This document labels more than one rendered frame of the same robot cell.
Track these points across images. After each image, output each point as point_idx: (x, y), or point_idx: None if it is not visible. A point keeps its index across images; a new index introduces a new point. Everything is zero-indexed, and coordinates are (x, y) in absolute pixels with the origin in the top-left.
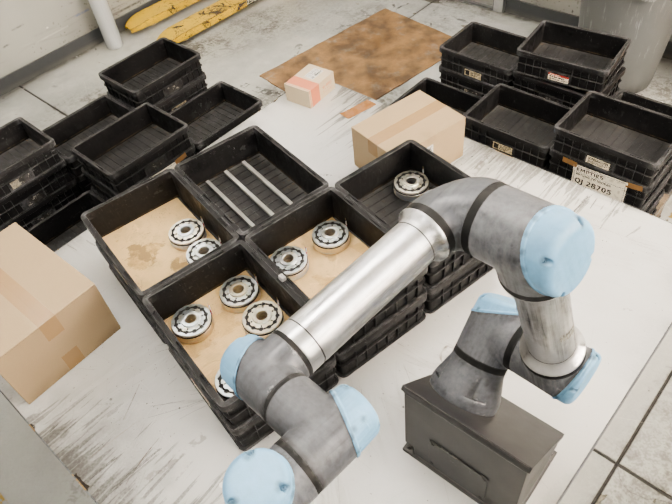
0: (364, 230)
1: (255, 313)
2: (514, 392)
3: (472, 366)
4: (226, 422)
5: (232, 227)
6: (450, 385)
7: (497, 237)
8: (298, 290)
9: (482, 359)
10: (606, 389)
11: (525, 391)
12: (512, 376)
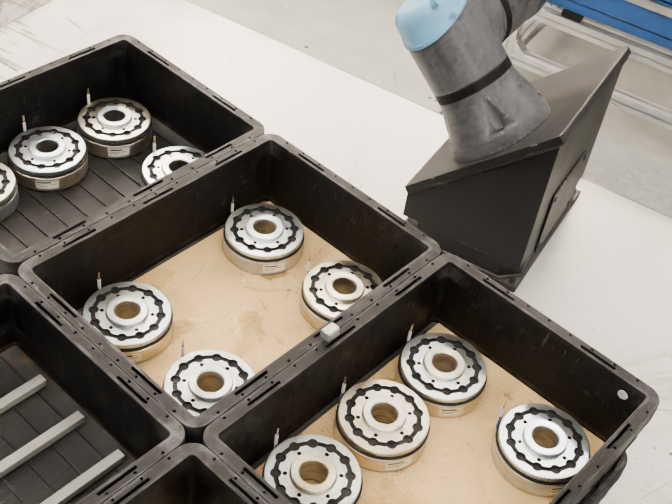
0: (134, 247)
1: (381, 424)
2: (387, 173)
3: (510, 68)
4: (619, 468)
5: (153, 463)
6: (530, 105)
7: None
8: (357, 306)
9: (504, 51)
10: (365, 95)
11: (383, 162)
12: (361, 172)
